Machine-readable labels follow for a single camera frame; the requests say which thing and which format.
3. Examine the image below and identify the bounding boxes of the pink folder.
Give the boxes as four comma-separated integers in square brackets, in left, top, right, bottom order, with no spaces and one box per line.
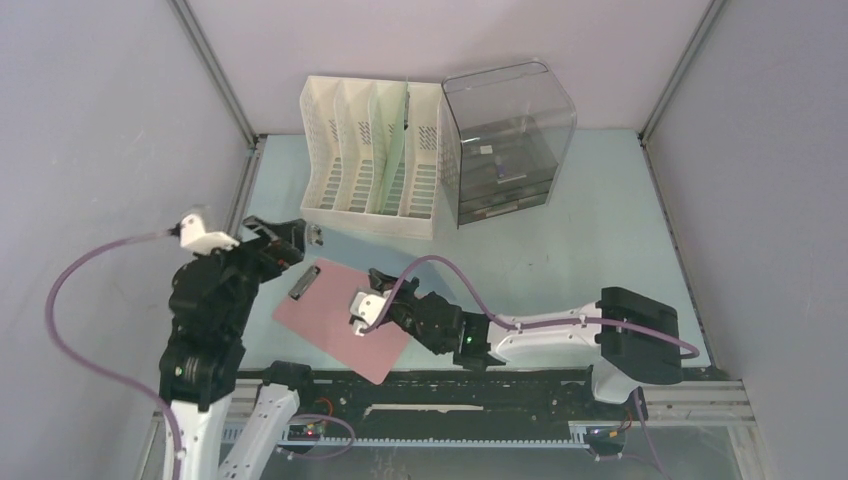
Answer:
[272,259,410,385]

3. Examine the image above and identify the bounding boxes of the purple marker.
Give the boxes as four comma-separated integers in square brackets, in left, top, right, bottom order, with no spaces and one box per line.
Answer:
[495,157,509,183]

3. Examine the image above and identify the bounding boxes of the smoky transparent drawer cabinet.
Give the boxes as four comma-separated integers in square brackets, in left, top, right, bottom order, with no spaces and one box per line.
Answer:
[441,59,577,226]

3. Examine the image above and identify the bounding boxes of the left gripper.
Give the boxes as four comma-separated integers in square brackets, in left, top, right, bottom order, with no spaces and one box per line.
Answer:
[198,213,307,333]

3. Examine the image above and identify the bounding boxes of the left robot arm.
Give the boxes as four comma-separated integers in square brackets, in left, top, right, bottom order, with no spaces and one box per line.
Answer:
[159,213,316,479]

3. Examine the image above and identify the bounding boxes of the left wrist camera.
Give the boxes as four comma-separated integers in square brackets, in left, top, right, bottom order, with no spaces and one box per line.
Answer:
[176,213,240,256]

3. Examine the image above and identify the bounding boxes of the white file organizer rack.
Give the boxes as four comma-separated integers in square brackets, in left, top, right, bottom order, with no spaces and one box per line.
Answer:
[299,76,451,240]

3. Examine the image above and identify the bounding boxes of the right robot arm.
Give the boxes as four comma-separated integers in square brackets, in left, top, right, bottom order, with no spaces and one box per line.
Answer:
[349,269,684,418]

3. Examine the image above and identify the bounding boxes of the green clipboard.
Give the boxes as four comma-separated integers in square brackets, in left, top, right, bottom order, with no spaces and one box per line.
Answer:
[366,81,409,214]

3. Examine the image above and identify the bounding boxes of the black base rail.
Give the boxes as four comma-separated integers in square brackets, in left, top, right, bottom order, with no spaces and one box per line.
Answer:
[312,369,639,439]

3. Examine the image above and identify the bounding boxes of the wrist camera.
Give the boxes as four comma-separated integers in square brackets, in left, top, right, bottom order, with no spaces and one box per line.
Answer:
[176,213,240,256]
[349,289,390,337]

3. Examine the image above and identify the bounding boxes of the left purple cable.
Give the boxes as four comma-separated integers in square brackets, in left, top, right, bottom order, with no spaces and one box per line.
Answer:
[44,231,187,480]

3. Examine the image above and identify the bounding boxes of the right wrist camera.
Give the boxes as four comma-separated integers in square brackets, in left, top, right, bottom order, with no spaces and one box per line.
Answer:
[349,289,390,337]

